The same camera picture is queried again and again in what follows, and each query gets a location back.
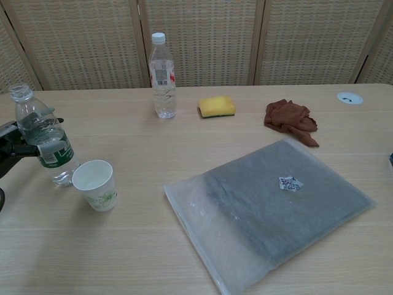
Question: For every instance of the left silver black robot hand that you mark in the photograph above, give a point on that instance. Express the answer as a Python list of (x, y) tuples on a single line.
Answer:
[(7, 144)]

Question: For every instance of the green-label water bottle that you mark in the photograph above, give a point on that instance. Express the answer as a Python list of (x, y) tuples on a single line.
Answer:
[(58, 161)]

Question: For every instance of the white paper cup green print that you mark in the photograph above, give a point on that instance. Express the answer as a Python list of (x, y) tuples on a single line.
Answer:
[(98, 196)]

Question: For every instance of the capped red-label water bottle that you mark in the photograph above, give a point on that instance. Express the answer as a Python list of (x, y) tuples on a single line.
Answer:
[(162, 92)]

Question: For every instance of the woven folding screen panel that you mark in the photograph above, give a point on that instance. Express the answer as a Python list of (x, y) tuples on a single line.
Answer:
[(383, 55), (208, 46), (316, 43), (9, 61), (86, 46)]

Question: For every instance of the yellow sponge green scouring pad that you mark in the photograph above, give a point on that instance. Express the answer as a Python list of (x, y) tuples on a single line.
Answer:
[(216, 104)]

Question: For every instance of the plastic bag with grey cloth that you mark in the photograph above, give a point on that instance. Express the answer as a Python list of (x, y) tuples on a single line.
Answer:
[(261, 221)]

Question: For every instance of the brown crumpled cloth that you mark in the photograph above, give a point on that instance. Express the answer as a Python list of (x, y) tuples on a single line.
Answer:
[(288, 118)]

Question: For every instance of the QR code sticker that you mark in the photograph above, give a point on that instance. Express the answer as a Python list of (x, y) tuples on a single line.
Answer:
[(290, 183)]

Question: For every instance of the blue pink cookie box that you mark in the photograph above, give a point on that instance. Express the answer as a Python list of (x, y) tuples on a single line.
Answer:
[(390, 160)]

